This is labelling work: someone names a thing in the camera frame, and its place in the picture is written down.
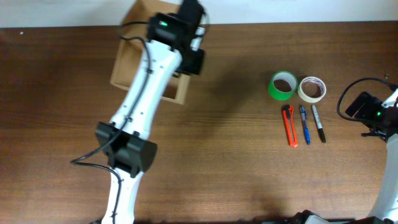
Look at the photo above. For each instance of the brown cardboard box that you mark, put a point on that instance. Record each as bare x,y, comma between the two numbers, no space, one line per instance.
129,53

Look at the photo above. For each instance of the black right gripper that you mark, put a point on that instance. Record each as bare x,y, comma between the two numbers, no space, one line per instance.
372,103

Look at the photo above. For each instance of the black permanent marker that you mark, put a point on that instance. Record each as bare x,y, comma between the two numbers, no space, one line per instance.
318,124

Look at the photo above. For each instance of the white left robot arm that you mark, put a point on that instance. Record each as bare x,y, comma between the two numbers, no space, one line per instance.
172,45

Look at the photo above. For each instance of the blue pen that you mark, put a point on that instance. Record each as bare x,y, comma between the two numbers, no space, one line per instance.
304,123

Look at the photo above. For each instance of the beige masking tape roll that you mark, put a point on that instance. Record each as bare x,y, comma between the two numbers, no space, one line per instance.
311,89

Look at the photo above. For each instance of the green tape roll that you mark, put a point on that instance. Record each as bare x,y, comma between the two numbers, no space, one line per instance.
282,85

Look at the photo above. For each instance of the orange utility knife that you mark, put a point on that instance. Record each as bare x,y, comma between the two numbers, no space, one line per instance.
288,119

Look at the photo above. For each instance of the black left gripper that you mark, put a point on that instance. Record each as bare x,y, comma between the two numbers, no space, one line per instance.
196,65

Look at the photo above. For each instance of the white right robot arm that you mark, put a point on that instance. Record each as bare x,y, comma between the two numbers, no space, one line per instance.
381,119

